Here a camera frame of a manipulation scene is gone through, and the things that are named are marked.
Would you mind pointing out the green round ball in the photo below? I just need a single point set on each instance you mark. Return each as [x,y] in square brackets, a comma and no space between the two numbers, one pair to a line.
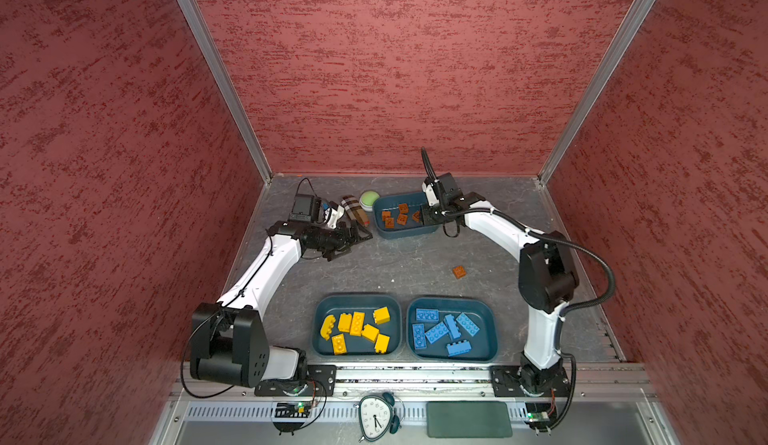
[368,198]

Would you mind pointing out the controller board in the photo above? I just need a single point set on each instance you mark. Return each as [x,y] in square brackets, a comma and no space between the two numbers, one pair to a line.
[292,411]
[538,412]

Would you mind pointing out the left controller board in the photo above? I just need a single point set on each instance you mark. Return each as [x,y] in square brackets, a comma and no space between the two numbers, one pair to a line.
[292,411]

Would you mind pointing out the front right teal bin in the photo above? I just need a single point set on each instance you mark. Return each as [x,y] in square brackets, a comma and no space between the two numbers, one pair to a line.
[484,344]

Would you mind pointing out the front left teal bin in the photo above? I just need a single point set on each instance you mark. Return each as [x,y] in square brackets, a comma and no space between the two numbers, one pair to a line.
[350,303]

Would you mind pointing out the aluminium front rail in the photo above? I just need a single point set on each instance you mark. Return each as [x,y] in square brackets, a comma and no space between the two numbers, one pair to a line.
[433,381]

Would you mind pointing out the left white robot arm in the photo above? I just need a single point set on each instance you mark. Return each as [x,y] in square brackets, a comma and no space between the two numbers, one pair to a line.
[228,343]

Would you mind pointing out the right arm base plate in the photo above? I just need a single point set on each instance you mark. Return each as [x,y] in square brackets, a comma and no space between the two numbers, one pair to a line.
[529,382]

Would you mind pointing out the yellow brick tall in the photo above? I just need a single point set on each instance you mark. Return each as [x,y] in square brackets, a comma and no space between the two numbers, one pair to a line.
[357,323]

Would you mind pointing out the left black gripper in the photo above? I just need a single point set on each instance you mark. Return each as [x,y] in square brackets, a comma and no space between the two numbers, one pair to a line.
[343,241]

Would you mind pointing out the dark green pad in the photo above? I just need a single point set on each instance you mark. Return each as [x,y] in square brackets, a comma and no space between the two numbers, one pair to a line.
[468,420]

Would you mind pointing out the back teal bin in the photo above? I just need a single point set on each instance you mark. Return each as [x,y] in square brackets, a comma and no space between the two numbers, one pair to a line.
[415,201]

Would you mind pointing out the teal bin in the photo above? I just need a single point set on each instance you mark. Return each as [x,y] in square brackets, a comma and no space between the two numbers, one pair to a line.
[415,201]
[484,344]
[350,303]

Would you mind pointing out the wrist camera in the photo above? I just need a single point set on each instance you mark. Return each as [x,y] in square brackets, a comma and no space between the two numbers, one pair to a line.
[313,210]
[429,191]

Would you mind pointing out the right controller board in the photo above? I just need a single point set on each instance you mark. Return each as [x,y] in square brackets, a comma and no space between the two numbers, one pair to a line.
[538,412]

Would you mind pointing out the yellow brick bottom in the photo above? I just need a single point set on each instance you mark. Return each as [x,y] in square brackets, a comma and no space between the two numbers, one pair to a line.
[381,344]

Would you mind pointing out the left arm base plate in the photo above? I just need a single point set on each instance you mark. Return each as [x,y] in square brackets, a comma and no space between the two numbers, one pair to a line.
[314,380]

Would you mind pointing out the blue brick long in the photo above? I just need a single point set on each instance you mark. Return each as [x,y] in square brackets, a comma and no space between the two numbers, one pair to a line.
[418,336]

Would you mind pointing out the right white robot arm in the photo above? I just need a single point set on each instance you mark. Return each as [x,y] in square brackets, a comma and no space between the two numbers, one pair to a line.
[546,279]

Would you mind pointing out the white analog clock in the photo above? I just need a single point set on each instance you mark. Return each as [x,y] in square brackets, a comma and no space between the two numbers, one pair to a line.
[377,416]

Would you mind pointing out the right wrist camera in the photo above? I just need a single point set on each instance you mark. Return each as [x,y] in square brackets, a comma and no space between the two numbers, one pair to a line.
[429,191]

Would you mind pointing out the blue brick thin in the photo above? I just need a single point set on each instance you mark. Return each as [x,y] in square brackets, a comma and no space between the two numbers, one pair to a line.
[425,315]

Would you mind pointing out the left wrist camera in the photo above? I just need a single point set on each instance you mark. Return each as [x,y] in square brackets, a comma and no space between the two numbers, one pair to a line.
[313,210]

